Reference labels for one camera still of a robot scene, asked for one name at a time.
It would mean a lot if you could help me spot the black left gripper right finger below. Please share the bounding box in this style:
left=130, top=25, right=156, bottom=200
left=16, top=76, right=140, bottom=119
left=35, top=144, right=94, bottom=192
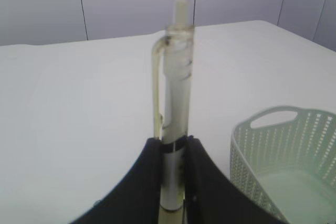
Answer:
left=182, top=136, right=282, bottom=223

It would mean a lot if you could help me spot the beige grip pen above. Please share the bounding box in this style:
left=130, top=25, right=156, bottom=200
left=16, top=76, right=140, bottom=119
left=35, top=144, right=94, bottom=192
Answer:
left=152, top=0, right=194, bottom=223

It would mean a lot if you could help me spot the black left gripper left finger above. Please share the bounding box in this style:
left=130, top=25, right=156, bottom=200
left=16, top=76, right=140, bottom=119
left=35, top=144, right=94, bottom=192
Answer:
left=73, top=138, right=162, bottom=223

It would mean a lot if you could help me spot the green plastic basket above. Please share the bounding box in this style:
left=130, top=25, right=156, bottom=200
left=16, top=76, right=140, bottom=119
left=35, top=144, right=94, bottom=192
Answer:
left=230, top=106, right=335, bottom=223

